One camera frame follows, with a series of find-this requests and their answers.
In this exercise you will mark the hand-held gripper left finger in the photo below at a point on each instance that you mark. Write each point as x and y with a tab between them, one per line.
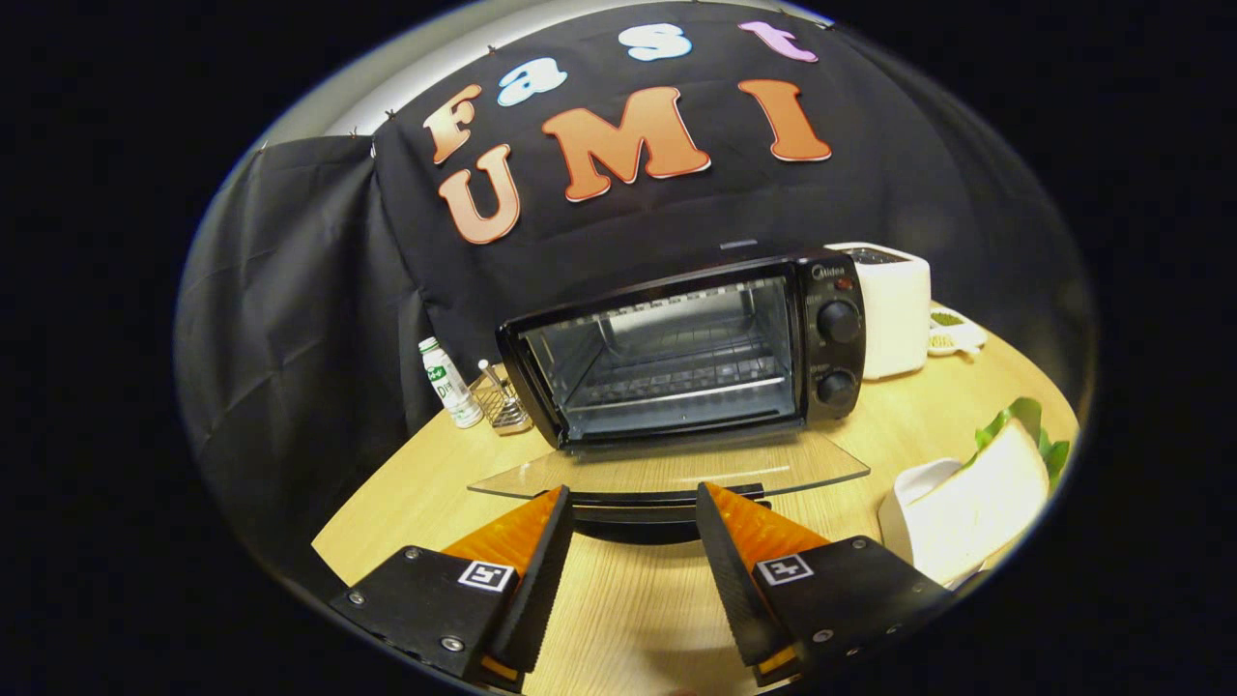
541	570

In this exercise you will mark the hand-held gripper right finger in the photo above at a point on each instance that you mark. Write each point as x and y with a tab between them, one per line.
730	570

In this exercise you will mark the bread and lettuce sandwich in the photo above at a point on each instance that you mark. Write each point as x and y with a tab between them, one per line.
986	493

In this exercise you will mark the black toaster oven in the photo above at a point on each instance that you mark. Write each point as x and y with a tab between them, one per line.
839	290

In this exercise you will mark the white pop-up toaster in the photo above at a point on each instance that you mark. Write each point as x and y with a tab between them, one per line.
894	319

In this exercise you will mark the white ribbed plate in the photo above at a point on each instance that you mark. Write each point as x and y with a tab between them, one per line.
913	483

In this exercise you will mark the white green-label bottle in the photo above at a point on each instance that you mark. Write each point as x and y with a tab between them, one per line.
446	387

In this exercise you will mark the white divided bean dish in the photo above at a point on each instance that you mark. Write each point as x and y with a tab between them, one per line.
957	338

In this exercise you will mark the row of cloth clips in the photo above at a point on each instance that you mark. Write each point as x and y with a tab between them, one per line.
391	115

